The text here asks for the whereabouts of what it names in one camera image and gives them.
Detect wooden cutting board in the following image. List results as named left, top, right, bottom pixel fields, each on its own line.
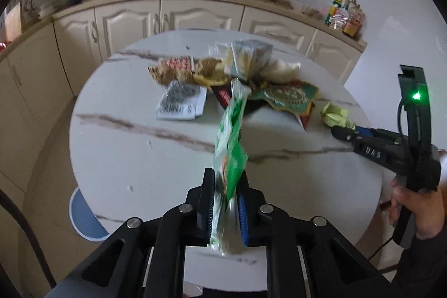
left=5, top=5, right=22, bottom=41

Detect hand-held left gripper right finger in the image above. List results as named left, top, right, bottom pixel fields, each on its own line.
left=237, top=170, right=402, bottom=298

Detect brown crumpled snack wrapper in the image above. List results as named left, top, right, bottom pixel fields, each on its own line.
left=147, top=64, right=196, bottom=86

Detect person's right hand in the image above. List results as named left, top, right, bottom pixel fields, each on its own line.
left=389, top=176, right=447, bottom=240

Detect person's right forearm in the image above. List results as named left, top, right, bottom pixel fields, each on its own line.
left=393, top=228, right=447, bottom=298

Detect green ornate wrapper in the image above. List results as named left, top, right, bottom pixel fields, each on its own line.
left=251, top=80, right=320, bottom=113

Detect stacked white bowls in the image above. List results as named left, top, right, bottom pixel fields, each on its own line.
left=37, top=3, right=56, bottom=19

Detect cluster of condiment bottles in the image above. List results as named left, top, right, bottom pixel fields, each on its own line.
left=325, top=0, right=365, bottom=37

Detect blue trash bin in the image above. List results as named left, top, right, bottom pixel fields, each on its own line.
left=69, top=187, right=110, bottom=242

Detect thick black cable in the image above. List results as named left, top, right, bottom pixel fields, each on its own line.
left=0, top=190, right=58, bottom=288

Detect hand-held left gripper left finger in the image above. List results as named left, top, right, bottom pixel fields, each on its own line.
left=45, top=168, right=219, bottom=298

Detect white printed packet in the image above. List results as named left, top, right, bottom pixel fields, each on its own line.
left=155, top=81, right=208, bottom=120

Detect cream lower kitchen cabinets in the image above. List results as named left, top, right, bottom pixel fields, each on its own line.
left=0, top=0, right=364, bottom=201

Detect green snack wrapper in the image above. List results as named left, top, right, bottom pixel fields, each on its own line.
left=210, top=77, right=252, bottom=255

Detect yellow-green paper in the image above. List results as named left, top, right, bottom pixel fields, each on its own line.
left=320, top=102, right=356, bottom=129

